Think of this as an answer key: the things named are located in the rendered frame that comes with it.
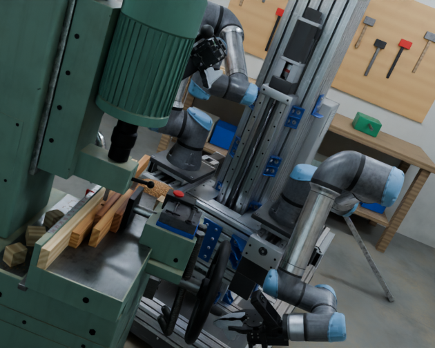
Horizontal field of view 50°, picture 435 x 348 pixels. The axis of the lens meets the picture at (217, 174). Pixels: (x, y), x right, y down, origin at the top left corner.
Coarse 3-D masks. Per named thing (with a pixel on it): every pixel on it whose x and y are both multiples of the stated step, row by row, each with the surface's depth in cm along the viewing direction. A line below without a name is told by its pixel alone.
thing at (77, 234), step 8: (144, 160) 156; (144, 168) 159; (136, 176) 149; (112, 192) 129; (96, 208) 119; (88, 216) 114; (80, 224) 110; (88, 224) 111; (72, 232) 106; (80, 232) 107; (88, 232) 114; (72, 240) 107; (80, 240) 109
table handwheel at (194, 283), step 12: (216, 252) 136; (228, 252) 120; (216, 264) 117; (156, 276) 126; (216, 276) 114; (192, 288) 125; (204, 288) 124; (216, 288) 113; (204, 300) 113; (192, 312) 135; (204, 312) 113; (192, 324) 115; (192, 336) 116
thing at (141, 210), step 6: (138, 192) 123; (132, 198) 118; (138, 198) 123; (132, 204) 118; (138, 204) 124; (126, 210) 119; (132, 210) 121; (138, 210) 123; (144, 210) 123; (150, 210) 123; (126, 216) 120; (132, 216) 125; (144, 216) 123; (126, 222) 120
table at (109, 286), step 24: (120, 240) 117; (72, 264) 102; (96, 264) 105; (120, 264) 108; (144, 264) 114; (48, 288) 99; (72, 288) 98; (96, 288) 98; (120, 288) 101; (96, 312) 99; (120, 312) 101
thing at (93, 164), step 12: (84, 156) 115; (96, 156) 115; (84, 168) 116; (96, 168) 115; (108, 168) 115; (120, 168) 115; (132, 168) 116; (96, 180) 117; (108, 180) 116; (120, 180) 116; (120, 192) 117
